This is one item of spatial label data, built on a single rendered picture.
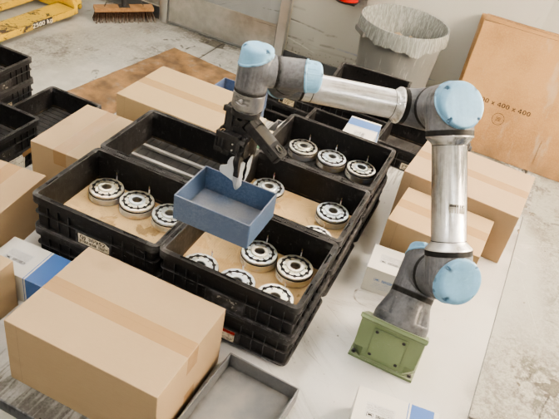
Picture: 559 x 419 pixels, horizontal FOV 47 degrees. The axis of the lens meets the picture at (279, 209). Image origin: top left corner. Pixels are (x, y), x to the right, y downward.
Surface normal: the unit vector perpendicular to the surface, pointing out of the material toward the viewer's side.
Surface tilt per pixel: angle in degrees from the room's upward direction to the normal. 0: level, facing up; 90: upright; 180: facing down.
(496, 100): 76
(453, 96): 48
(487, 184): 0
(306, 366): 0
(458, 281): 63
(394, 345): 90
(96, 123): 0
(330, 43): 90
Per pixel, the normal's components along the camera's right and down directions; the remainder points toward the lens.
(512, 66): -0.37, 0.34
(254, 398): 0.16, -0.79
